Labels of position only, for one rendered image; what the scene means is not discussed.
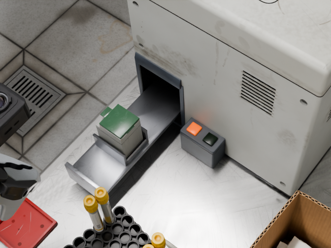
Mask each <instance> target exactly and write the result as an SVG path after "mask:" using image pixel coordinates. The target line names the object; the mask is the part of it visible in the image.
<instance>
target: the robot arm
mask: <svg viewBox="0 0 331 248"><path fill-rule="evenodd" d="M30 117H31V113H30V110H29V108H28V106H27V103H26V101H25V99H24V98H23V97H22V96H20V95H19V94H17V93H16V92H15V91H13V90H12V89H10V88H9V87H7V86H6V85H4V84H3V83H0V147H1V146H2V145H3V144H4V143H5V142H6V141H7V140H8V139H9V138H10V137H11V136H12V135H13V134H14V133H15V132H16V131H17V130H18V129H19V128H20V127H21V126H22V125H23V124H24V123H25V122H26V121H27V120H28V119H29V118H30ZM40 182H41V177H40V175H39V173H38V171H37V170H36V169H34V168H32V166H31V165H29V164H27V163H24V162H22V161H19V160H17V159H15V158H12V157H10V156H7V155H4V154H0V205H1V206H2V207H1V213H0V220H2V221H6V220H8V219H10V218H11V217H12V216H13V215H14V214H15V212H16V211H17V210H18V208H19V207H20V205H21V204H22V203H23V201H24V200H25V199H26V197H27V196H28V194H29V193H30V192H33V191H34V190H36V188H37V187H38V186H39V184H40Z"/></svg>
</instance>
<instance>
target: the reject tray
mask: <svg viewBox="0 0 331 248"><path fill-rule="evenodd" d="M57 224H58V223H57V221H56V220H54V219H53V218H52V217H51V216H49V215H48V214H47V213H46V212H45V211H43V210H42V209H41V208H40V207H38V206H37V205H36V204H35V203H33V202H32V201H31V200H29V199H28V198H27V197H26V199H25V200H24V201H23V203H22V204H21V205H20V207H19V208H18V210H17V211H16V212H15V214H14V215H13V216H12V217H11V218H10V219H8V220H6V221H2V220H0V241H1V242H2V243H3V244H4V245H5V246H7V247H8V248H36V247H37V246H38V245H39V244H40V243H41V242H42V241H43V239H44V238H45V237H46V236H47V235H48V234H49V233H50V232H51V231H52V230H53V229H54V228H55V227H56V225H57Z"/></svg>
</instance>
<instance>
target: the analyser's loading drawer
mask: <svg viewBox="0 0 331 248"><path fill-rule="evenodd" d="M127 110H128V111H130V112H131V113H133V114H134V115H136V116H137V117H139V119H140V124H141V130H142V136H143V141H142V142H141V143H140V144H139V145H138V146H137V147H136V149H135V150H134V151H133V152H132V153H131V154H130V155H129V156H128V157H127V158H126V155H125V154H124V153H122V152H121V151H119V150H118V149H117V148H115V147H114V146H112V145H111V144H109V143H108V142H106V141H105V140H104V139H102V138H101V137H99V136H98V135H96V134H95V133H94V134H93V137H94V140H95V143H94V144H93V145H92V146H91V147H90V148H89V149H88V150H87V151H86V152H85V153H84V154H83V155H82V156H81V157H80V158H79V160H78V161H77V162H76V163H75V164H74V165H71V164H70V163H69V162H66V163H65V167H66V170H67V172H68V174H69V177H70V178H71V179H73V180H74V181H75V182H77V183H78V184H79V185H81V186H82V187H83V188H85V189H86V190H87V191H88V192H90V193H91V194H92V195H95V190H96V188H98V187H103V188H105V189H106V191H107V192H108V193H109V192H110V191H111V190H112V189H113V188H114V187H115V186H116V184H117V183H118V182H119V181H120V180H121V179H122V178H123V177H124V176H125V175H126V173H127V172H128V171H129V170H130V169H131V168H132V167H133V166H134V165H135V164H136V162H137V161H138V160H139V159H140V158H141V157H142V156H143V155H144V154H145V152H146V151H147V150H148V149H149V148H150V147H151V146H152V145H153V144H154V143H155V141H156V140H157V139H158V138H159V137H160V136H161V135H162V134H163V133H164V132H165V130H166V129H167V128H168V127H169V126H170V125H171V124H172V123H173V122H174V120H175V119H176V118H177V117H178V116H179V115H180V114H181V110H180V93H179V89H178V88H176V87H175V86H173V85H172V84H170V83H168V82H167V81H165V80H164V79H162V78H160V77H157V78H156V79H155V80H154V81H153V82H152V83H151V84H150V86H149V87H148V88H147V89H146V90H145V91H144V92H143V93H142V94H141V95H140V96H139V97H138V98H137V99H136V100H135V101H134V102H133V103H132V104H131V105H130V106H129V107H128V108H127Z"/></svg>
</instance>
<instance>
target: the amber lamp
mask: <svg viewBox="0 0 331 248"><path fill-rule="evenodd" d="M201 129H202V127H201V126H199V125H198V124H196V123H194V122H192V123H191V125H190V126H189V127H188V128H187V131H188V132H190V133H191V134H193V135H194V136H196V135H197V134H198V132H199V131H200V130H201Z"/></svg>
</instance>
